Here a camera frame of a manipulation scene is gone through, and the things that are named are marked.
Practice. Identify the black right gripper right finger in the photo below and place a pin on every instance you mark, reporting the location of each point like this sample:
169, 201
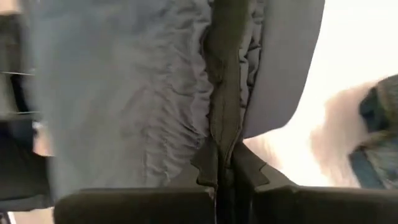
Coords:
311, 207

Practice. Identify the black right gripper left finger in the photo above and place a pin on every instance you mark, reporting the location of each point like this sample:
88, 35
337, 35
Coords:
130, 207

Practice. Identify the dark blue denim jeans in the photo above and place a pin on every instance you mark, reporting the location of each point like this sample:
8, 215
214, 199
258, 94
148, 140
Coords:
379, 155

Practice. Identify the dark grey cloth garment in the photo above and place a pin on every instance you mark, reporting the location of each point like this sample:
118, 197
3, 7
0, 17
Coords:
124, 93

